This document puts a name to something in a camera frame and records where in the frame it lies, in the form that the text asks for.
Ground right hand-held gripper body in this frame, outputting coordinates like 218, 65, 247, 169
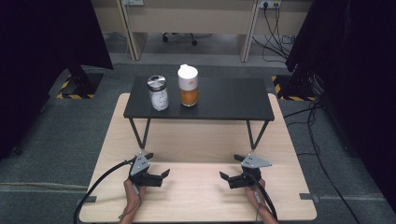
228, 154, 273, 189

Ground black stand base hazard tape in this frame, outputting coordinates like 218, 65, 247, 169
271, 73, 318, 102
55, 63, 105, 101

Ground hand-held gripper cable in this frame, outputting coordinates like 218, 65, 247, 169
74, 159, 138, 224
247, 173, 278, 221

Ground grey floor tape strip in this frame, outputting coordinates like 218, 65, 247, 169
74, 195, 97, 206
299, 192, 321, 203

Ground left hand-held gripper cable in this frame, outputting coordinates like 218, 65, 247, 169
74, 159, 138, 224

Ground right hand-held gripper cable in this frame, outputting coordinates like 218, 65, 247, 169
247, 173, 278, 221

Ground black shelf with metal legs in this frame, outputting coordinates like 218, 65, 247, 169
122, 76, 276, 149

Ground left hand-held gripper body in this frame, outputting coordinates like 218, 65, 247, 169
128, 152, 164, 188

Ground black power cables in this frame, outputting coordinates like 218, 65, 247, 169
251, 3, 297, 63

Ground person's right hand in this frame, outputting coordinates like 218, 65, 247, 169
244, 179, 269, 210

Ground glass jar with silver lid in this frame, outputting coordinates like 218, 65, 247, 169
147, 75, 170, 112

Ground black curtain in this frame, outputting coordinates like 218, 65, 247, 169
0, 0, 115, 162
284, 0, 396, 216

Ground white-lidded bottle with orange contents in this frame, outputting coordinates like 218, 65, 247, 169
177, 63, 200, 107

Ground black office chair base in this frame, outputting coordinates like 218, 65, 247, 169
162, 32, 199, 47

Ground black floor cable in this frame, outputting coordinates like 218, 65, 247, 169
283, 102, 362, 224

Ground person's left hand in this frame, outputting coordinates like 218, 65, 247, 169
122, 179, 148, 215

